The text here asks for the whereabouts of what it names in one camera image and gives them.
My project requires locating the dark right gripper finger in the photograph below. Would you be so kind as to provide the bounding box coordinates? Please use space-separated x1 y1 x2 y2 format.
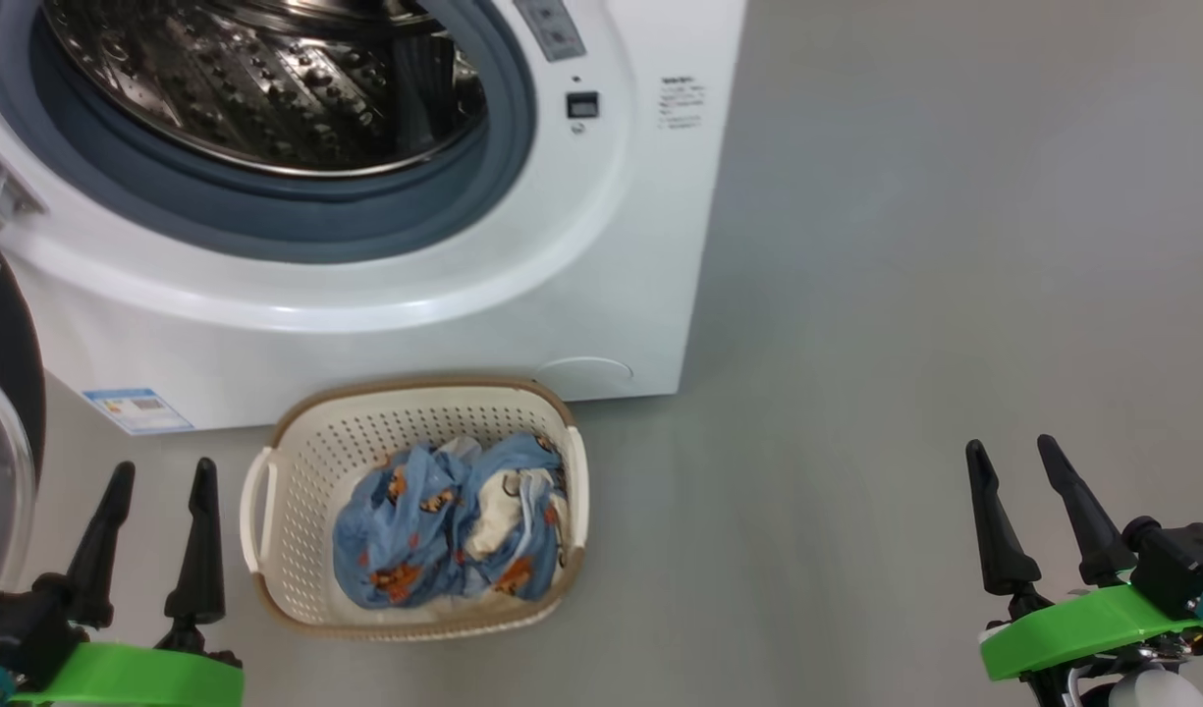
965 439 1042 597
1037 435 1137 587

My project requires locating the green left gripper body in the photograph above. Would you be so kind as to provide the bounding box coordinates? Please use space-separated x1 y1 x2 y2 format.
12 643 245 707

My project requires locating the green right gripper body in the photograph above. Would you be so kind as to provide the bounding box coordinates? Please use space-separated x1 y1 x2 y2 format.
979 586 1203 707

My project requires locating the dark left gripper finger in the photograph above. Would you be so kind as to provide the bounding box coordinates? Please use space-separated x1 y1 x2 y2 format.
164 458 226 649
66 462 137 629

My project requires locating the blue bear print garment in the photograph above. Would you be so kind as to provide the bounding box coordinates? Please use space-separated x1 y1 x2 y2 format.
333 442 484 610

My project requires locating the black round glass washer door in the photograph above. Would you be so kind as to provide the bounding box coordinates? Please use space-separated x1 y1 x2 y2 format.
0 221 47 602

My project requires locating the blue and cream garment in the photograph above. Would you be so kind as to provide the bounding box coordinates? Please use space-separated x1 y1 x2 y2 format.
464 432 571 602

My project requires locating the white front-load washing machine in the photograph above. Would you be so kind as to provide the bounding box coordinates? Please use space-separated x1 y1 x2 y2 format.
0 0 749 435

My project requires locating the chrome door hinge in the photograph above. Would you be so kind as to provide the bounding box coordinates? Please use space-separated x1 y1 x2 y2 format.
0 133 48 237

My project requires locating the stainless steel washing machine drum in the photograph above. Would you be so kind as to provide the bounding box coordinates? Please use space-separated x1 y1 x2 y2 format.
41 0 489 179

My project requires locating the cream perforated laundry basket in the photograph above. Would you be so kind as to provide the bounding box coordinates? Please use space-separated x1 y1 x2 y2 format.
240 376 590 641

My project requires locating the blue energy label sticker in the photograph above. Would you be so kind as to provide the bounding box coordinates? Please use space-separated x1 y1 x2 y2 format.
82 388 195 435

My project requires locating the round white filter cover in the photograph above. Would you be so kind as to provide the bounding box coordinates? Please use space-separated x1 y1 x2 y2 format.
534 356 635 396

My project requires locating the grey warning sticker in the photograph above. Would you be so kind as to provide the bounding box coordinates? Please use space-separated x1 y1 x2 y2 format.
513 0 588 63

